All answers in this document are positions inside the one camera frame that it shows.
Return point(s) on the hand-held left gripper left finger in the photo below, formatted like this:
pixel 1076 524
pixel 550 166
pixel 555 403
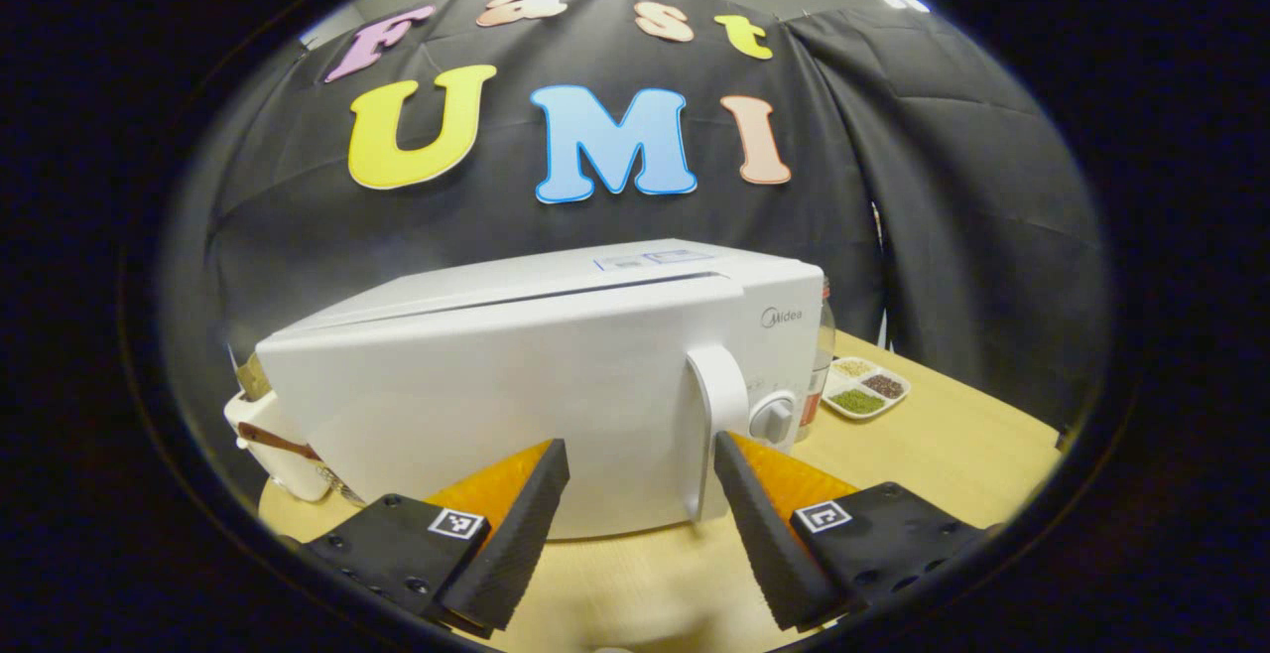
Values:
pixel 516 534

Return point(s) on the white microwave oven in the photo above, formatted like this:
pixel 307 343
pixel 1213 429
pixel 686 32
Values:
pixel 496 365

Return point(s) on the ceiling light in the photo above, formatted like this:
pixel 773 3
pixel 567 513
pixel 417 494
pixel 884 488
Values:
pixel 903 1

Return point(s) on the toasted bread slice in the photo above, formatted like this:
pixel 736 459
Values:
pixel 253 377

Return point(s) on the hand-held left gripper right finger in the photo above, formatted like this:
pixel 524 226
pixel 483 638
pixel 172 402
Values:
pixel 764 534

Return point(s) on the black backdrop cloth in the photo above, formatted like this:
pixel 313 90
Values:
pixel 943 236

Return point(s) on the brown wooden spoon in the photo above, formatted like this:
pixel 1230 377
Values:
pixel 278 442

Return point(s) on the clear plastic bottle red label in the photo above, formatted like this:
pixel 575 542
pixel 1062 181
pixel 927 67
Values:
pixel 820 335

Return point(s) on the white toaster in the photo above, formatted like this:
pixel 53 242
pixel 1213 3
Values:
pixel 278 474

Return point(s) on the white divided dish with beans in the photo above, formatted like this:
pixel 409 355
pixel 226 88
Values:
pixel 863 387

